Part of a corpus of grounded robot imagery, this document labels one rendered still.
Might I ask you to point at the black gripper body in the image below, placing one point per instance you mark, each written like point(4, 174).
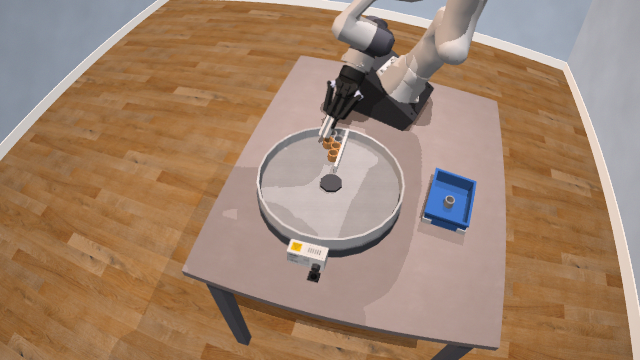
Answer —
point(346, 75)

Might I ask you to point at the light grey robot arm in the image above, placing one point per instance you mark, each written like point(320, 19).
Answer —
point(405, 78)

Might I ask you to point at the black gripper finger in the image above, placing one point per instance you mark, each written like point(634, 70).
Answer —
point(331, 104)
point(342, 113)

